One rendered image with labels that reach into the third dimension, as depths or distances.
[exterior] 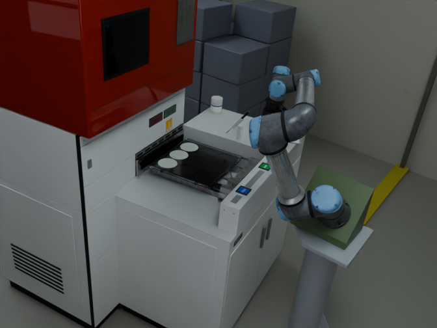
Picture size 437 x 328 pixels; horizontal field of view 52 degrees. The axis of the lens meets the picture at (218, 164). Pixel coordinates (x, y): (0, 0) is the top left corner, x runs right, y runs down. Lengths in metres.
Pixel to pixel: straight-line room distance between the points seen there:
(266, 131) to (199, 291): 0.95
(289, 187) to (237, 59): 2.22
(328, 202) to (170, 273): 0.88
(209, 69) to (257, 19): 0.63
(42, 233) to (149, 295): 0.63
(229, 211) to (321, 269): 0.53
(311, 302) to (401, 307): 0.94
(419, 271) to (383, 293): 0.40
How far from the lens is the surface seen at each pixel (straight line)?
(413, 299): 3.26
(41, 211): 2.34
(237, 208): 1.94
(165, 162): 2.35
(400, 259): 3.52
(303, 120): 1.63
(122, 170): 2.22
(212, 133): 2.52
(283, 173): 1.77
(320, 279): 2.24
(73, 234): 2.26
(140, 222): 2.22
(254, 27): 4.29
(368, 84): 4.57
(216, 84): 4.10
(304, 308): 2.39
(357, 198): 2.10
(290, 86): 1.99
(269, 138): 1.64
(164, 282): 2.36
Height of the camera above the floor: 2.09
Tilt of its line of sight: 30 degrees down
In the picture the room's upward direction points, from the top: 6 degrees clockwise
